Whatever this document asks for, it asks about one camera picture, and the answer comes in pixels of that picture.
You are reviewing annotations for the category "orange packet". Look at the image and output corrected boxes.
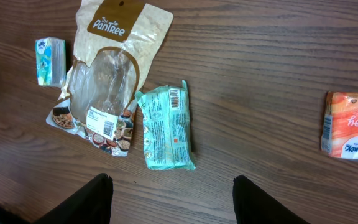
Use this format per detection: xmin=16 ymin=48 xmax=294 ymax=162
xmin=321 ymin=91 xmax=358 ymax=161

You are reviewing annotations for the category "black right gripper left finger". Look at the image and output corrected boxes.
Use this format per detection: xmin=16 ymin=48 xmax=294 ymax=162
xmin=35 ymin=173 xmax=113 ymax=224

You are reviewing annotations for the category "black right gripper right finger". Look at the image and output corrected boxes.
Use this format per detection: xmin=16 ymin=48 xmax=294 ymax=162
xmin=232 ymin=175 xmax=308 ymax=224

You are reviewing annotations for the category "small teal tissue pack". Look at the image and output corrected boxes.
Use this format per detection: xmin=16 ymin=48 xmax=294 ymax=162
xmin=35 ymin=37 xmax=66 ymax=88

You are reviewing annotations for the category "brown beige snack pouch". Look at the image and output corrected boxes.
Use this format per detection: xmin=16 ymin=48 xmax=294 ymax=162
xmin=46 ymin=0 xmax=173 ymax=157

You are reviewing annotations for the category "teal snack packet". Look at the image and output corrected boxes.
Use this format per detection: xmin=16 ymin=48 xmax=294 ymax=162
xmin=135 ymin=80 xmax=196 ymax=170

